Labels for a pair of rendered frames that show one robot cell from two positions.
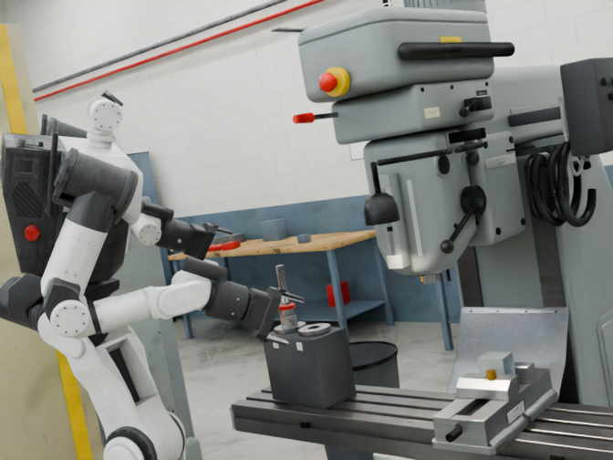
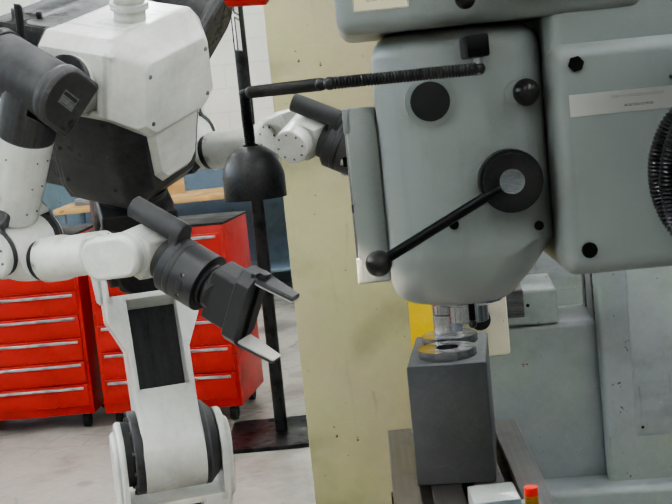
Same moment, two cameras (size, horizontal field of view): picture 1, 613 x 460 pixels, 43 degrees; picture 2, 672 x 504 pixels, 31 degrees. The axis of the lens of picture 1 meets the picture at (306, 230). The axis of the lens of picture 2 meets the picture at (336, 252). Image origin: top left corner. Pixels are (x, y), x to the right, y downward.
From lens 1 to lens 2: 148 cm
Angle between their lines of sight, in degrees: 49
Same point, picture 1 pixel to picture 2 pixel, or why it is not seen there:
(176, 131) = not seen: outside the picture
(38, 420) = (368, 373)
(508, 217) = (643, 224)
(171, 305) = (93, 263)
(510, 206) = not seen: hidden behind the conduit
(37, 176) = not seen: hidden behind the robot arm
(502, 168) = (640, 116)
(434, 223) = (401, 212)
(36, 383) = (371, 323)
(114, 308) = (47, 252)
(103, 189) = (13, 89)
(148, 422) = (152, 415)
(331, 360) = (442, 409)
